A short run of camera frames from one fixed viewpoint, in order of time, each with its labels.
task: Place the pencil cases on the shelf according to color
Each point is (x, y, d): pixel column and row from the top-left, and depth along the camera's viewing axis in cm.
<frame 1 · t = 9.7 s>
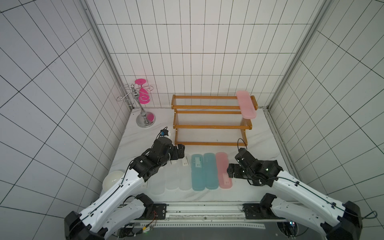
left hand: (175, 150, 76), fingers open
right hand: (228, 171, 78), fingers open
chrome stand with pink ornaments: (137, 92, 93), point 28 cm above the table
wooden two-tier shelf: (209, 121, 102), point 10 cm above the table

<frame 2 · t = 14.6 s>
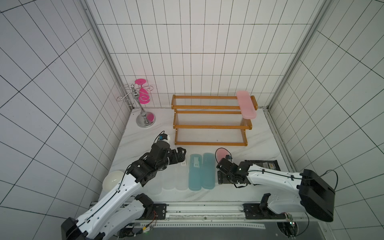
left hand: (176, 155, 75), fingers open
right hand: (221, 179, 84), fingers open
the named things where they were.

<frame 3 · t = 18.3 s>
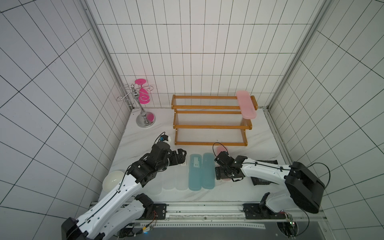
left hand: (177, 157, 76), fingers open
right hand: (219, 174, 86), fingers open
the named things where they were.

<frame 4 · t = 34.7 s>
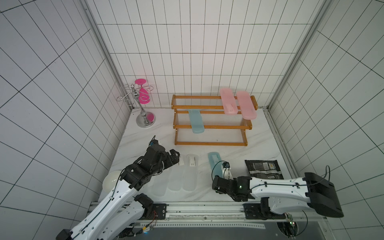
left hand: (171, 160, 74), fingers open
right hand: (216, 186, 80), fingers open
the named things where they were.

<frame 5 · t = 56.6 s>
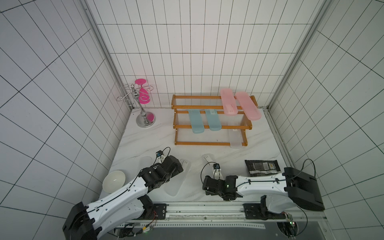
left hand: (172, 170, 81), fingers open
right hand: (209, 189, 81), fingers open
the named things where they were.

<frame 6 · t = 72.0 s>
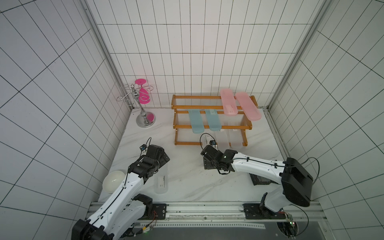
left hand: (159, 162, 82), fingers open
right hand: (205, 163, 84), fingers open
the named things where they were.

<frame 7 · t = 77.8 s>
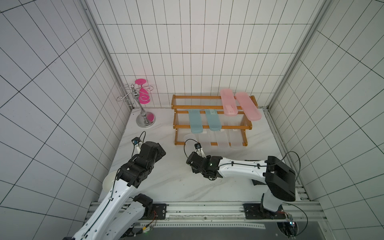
left hand: (153, 154, 76), fingers open
right hand: (193, 164, 84), fingers open
the named things where they were.

